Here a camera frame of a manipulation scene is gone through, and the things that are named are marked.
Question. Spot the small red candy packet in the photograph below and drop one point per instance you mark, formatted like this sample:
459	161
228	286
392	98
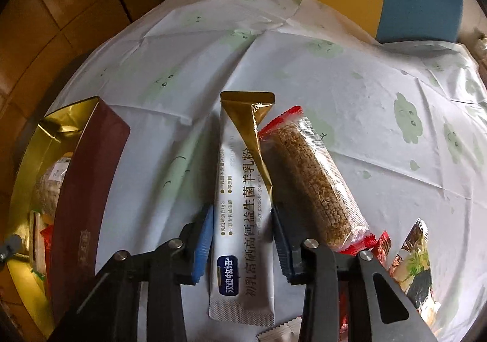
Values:
382	248

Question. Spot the pink white snack packet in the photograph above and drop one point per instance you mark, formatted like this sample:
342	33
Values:
286	332

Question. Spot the red snack packet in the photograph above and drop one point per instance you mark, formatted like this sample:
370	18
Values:
47	234

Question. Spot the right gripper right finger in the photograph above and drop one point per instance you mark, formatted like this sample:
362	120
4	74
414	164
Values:
342	288

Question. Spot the white gold milk powder sachet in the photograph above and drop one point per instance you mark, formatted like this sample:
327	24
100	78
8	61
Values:
242	286

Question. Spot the gold and maroon tin box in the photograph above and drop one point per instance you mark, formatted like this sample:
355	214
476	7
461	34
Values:
96	135

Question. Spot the grain bar red-ended packet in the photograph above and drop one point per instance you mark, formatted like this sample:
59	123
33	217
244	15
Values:
294	148

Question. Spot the clear orange nut packet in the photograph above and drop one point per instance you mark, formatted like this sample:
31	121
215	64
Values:
48	186

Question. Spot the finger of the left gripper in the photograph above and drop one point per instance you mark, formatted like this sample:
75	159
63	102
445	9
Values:
10	247

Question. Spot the wafer biscuit packet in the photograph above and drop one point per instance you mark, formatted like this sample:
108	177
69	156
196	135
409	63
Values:
37	246

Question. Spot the yellow black snack packet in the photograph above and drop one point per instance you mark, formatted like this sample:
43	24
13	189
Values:
412	271

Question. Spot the white green-patterned tablecloth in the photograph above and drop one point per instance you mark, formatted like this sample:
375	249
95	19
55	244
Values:
405	124

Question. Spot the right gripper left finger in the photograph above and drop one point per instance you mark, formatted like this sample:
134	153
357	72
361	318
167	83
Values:
108	310

